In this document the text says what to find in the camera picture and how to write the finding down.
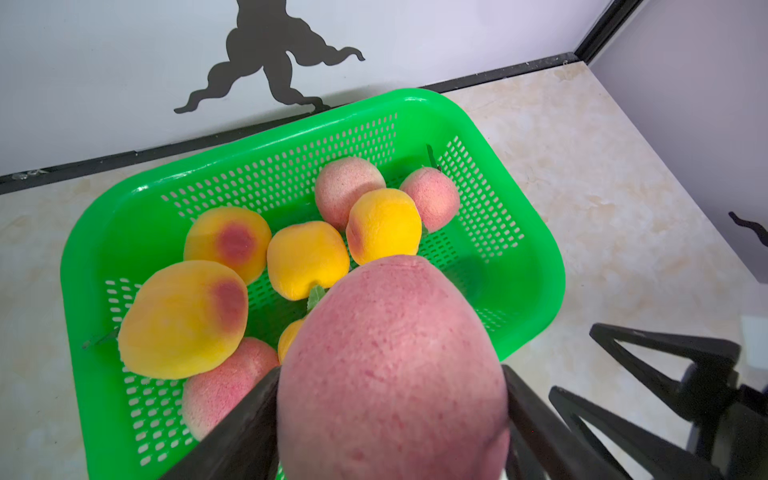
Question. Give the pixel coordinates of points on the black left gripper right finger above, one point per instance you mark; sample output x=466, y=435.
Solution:
x=541, y=444

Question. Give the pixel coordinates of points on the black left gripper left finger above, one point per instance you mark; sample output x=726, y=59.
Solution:
x=243, y=445

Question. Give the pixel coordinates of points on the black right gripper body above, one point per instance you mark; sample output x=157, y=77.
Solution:
x=729, y=428

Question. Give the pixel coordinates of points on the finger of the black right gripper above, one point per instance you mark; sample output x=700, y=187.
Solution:
x=694, y=376
x=660, y=458

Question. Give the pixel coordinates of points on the pink peach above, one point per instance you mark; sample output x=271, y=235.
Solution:
x=210, y=396
x=392, y=376
x=435, y=195
x=340, y=184

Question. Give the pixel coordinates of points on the yellow peach with green leaf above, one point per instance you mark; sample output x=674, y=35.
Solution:
x=302, y=256

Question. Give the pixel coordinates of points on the yellow peach with red spot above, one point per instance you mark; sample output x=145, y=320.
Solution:
x=233, y=236

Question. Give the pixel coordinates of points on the green plastic basket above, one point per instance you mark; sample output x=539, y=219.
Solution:
x=497, y=251

